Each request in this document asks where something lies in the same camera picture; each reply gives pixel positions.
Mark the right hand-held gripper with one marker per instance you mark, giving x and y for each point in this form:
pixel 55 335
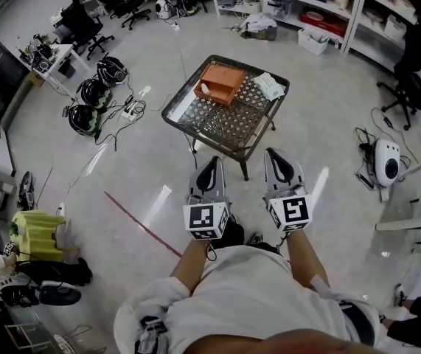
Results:
pixel 295 210

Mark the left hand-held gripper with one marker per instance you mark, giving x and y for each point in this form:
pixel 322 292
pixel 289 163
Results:
pixel 199 216

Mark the white plastic bottle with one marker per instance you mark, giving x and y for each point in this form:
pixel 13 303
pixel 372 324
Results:
pixel 204 87

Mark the orange tissue box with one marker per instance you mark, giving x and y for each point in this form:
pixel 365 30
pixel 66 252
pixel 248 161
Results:
pixel 221 77

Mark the person's right forearm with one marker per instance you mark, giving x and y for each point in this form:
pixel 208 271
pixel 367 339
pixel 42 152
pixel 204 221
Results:
pixel 306 260

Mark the person's left forearm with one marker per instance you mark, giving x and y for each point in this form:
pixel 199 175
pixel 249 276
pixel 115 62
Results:
pixel 191 267

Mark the person's black shorts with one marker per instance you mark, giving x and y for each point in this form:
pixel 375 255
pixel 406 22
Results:
pixel 234 234

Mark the black metal lattice table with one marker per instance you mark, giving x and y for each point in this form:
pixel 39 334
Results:
pixel 225 124

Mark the white plastic packet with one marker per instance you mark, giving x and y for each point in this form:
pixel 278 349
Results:
pixel 269 85

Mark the white round device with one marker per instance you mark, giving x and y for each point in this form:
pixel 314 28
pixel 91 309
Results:
pixel 385 160

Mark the white power strip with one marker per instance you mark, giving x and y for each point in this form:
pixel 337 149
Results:
pixel 61 209
pixel 144 91
pixel 129 111

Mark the person's white shirt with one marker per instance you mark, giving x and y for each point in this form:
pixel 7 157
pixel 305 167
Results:
pixel 250 301

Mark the pile of clothes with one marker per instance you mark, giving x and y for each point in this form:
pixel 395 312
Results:
pixel 258 24

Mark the black office chair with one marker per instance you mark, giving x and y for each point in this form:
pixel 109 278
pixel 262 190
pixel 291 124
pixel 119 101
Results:
pixel 413 83
pixel 79 22
pixel 129 4

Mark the person's face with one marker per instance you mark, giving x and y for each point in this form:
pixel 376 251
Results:
pixel 287 343

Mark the white shelving unit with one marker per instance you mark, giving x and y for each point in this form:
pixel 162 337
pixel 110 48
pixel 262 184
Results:
pixel 351 24

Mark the black floor device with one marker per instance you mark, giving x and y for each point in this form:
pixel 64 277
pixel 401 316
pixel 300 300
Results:
pixel 26 190

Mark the white round-window backpack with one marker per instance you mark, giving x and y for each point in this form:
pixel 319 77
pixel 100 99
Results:
pixel 164 9

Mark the small white desk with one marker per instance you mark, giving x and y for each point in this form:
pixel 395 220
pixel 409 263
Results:
pixel 64 52

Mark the black glass door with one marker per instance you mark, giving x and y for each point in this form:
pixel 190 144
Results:
pixel 0 83

